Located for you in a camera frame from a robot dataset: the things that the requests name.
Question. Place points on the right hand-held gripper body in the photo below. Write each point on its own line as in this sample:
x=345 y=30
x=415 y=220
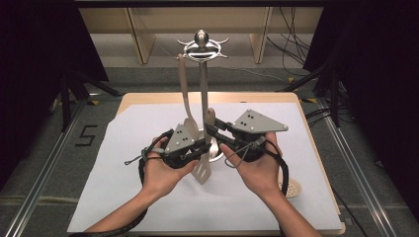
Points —
x=257 y=123

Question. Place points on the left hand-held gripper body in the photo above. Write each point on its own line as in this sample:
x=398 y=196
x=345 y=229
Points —
x=179 y=140

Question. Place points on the metal utensil stand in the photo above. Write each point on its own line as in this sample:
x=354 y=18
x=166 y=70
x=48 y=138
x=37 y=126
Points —
x=204 y=82

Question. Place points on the beige perforated skimmer spoon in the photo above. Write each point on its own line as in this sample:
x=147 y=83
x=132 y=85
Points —
x=293 y=189

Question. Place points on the person's left hand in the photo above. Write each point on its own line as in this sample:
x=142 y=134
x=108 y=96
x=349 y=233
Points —
x=161 y=177

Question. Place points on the person's right hand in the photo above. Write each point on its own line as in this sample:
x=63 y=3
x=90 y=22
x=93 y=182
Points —
x=257 y=177

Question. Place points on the white table sheet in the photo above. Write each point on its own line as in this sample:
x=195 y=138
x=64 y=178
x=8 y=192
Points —
x=214 y=210

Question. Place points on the black stand legs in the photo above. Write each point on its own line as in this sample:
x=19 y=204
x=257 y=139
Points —
x=66 y=98
x=334 y=98

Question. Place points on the wooden shelf unit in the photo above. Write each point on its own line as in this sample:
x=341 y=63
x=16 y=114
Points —
x=141 y=39

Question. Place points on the dark curtain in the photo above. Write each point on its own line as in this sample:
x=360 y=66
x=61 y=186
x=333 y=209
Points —
x=378 y=82
x=33 y=65

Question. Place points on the aluminium floor rail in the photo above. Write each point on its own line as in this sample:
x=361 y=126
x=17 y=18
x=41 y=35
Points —
x=42 y=174
x=355 y=164

